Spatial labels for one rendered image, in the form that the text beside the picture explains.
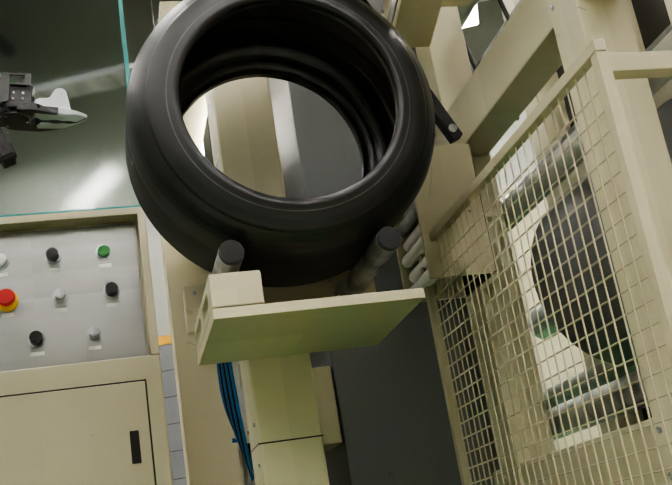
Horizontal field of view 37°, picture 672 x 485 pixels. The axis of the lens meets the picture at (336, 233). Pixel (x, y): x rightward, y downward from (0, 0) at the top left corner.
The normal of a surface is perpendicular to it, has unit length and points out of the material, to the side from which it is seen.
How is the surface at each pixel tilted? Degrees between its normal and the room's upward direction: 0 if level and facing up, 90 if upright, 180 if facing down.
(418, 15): 162
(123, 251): 90
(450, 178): 90
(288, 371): 90
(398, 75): 89
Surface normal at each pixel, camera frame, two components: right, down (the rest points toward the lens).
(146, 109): -0.58, -0.15
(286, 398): 0.19, -0.33
